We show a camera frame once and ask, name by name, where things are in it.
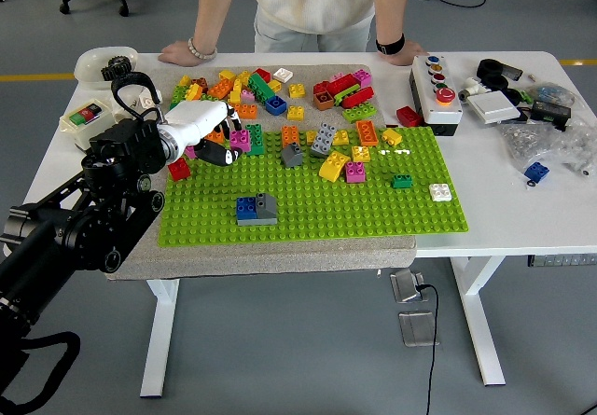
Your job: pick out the small green toy brick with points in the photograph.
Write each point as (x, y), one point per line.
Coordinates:
(401, 182)
(174, 106)

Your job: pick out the yellow and orange brick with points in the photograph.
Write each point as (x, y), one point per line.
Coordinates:
(193, 92)

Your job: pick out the small grey black device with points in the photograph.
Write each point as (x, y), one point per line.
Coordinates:
(514, 72)

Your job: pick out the white switch panel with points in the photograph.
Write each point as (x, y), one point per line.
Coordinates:
(493, 108)

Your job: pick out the push-button control box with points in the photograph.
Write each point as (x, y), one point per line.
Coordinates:
(440, 112)

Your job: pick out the blue square toy brick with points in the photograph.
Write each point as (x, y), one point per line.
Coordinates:
(276, 106)
(536, 172)
(245, 209)

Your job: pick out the red curved toy brick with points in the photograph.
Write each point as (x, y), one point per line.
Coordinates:
(358, 98)

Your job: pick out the clear bag of screws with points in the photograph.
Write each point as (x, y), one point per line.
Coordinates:
(524, 141)

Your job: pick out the green long toy brick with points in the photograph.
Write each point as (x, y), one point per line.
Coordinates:
(257, 142)
(259, 87)

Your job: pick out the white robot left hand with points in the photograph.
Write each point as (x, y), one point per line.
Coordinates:
(196, 119)

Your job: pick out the clear bag of parts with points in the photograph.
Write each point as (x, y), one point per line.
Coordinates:
(580, 149)

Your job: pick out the person's left hand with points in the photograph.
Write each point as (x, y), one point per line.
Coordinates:
(410, 53)

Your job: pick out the grey sloped toy brick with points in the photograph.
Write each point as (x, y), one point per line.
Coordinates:
(267, 210)
(291, 156)

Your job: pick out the red square toy brick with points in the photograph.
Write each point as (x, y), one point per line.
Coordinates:
(409, 116)
(320, 87)
(263, 74)
(178, 170)

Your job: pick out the grey long toy brick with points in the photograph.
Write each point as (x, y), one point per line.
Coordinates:
(323, 142)

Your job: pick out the large red toy brick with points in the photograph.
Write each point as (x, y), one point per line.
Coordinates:
(342, 85)

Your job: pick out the person's right hand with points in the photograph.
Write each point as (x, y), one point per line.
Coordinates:
(177, 53)

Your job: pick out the white red-green switch box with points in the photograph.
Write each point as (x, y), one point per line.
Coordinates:
(88, 126)

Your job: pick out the green baseplate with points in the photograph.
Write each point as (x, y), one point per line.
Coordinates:
(326, 210)

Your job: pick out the brown toy brick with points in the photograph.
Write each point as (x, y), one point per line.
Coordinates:
(323, 101)
(199, 81)

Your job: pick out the black wristwatch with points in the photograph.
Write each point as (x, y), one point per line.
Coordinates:
(389, 46)

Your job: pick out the pink square toy brick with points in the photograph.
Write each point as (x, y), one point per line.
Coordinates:
(189, 152)
(241, 141)
(362, 77)
(356, 173)

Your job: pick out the person's right forearm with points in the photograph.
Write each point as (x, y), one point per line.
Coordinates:
(207, 9)

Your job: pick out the small pink toy brick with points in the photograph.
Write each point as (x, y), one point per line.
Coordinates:
(248, 96)
(337, 77)

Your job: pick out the table height control panel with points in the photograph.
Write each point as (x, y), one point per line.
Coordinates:
(562, 261)

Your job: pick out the white pipe fitting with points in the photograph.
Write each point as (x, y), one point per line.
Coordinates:
(472, 87)

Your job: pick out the lime flat toy brick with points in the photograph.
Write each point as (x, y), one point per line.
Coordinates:
(351, 90)

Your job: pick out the clear bag blue parts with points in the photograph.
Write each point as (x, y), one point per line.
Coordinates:
(550, 92)

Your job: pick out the white bowl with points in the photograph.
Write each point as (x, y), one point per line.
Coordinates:
(88, 67)

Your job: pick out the green plastic clip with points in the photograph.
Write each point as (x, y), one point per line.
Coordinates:
(527, 96)

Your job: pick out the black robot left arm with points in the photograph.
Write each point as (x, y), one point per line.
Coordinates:
(70, 238)

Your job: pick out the orange long toy brick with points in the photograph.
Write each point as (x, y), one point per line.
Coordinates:
(247, 111)
(367, 134)
(211, 136)

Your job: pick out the black tape roll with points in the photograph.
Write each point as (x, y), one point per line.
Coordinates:
(481, 66)
(501, 84)

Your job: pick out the white table leg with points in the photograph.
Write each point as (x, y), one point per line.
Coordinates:
(480, 322)
(161, 340)

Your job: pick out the lime long toy brick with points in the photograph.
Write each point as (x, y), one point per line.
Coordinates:
(359, 113)

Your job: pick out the grey-brown mat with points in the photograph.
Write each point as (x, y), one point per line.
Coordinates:
(280, 258)

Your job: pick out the black gear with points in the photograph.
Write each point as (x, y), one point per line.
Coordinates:
(107, 72)
(119, 64)

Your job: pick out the white square toy brick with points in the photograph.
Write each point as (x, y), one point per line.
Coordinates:
(440, 193)
(283, 75)

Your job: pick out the yellow curved toy brick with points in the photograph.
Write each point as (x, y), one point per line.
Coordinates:
(333, 168)

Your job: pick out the person's left forearm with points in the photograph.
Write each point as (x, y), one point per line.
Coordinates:
(389, 4)

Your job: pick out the grey flat toy brick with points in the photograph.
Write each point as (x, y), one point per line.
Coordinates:
(256, 222)

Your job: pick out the black power adapter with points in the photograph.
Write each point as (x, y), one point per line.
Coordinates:
(551, 113)

